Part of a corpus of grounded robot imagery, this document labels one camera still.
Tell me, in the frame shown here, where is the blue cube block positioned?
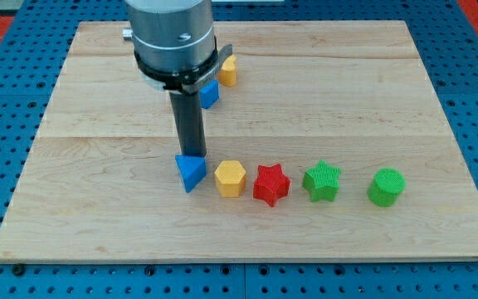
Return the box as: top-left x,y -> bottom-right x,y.
199,79 -> 220,109

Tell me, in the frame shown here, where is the blue triangle block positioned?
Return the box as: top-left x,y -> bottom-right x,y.
175,154 -> 207,193

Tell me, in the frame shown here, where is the yellow heart block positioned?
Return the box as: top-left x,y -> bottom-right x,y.
217,55 -> 238,87

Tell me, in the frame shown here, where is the red star block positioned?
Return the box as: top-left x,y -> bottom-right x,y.
252,164 -> 290,208

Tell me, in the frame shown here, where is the wooden board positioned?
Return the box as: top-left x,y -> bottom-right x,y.
0,21 -> 478,264

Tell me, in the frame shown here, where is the green star block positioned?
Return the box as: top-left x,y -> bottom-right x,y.
302,159 -> 342,203

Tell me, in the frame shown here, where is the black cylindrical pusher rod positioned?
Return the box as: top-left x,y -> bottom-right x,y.
169,92 -> 207,157

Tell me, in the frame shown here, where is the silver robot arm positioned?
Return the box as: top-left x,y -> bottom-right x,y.
124,0 -> 232,95

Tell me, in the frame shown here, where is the yellow hexagon block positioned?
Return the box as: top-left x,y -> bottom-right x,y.
214,160 -> 246,198

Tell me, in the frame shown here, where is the green cylinder block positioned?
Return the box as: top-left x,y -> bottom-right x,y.
367,168 -> 406,207

